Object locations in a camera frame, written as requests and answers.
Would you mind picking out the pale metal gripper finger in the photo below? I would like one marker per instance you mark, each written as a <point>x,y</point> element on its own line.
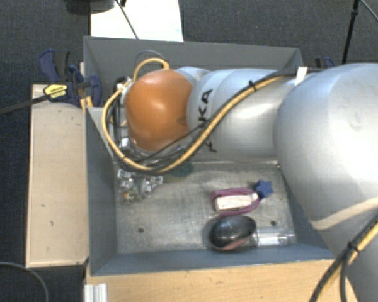
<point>128,192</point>
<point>146,190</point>

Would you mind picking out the grey metal bin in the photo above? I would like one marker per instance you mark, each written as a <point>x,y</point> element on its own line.
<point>163,219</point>

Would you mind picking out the pale wood board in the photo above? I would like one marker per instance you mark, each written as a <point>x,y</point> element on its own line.
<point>58,184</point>

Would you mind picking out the pale block with purple band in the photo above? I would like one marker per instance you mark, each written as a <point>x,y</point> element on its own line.
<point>233,201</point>

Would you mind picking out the blue star-shaped toy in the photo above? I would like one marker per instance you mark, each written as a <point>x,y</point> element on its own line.
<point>264,189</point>

